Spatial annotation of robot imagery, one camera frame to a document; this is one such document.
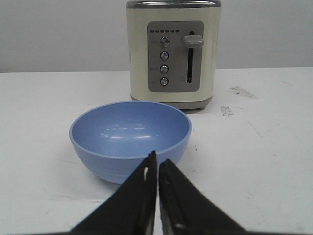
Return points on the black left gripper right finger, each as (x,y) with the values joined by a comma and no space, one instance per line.
(186,211)

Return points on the cream two-slot toaster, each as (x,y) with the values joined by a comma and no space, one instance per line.
(172,50)

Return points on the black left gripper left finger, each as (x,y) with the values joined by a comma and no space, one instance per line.
(130,210)

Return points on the blue plastic bowl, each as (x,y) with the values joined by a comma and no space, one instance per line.
(113,139)

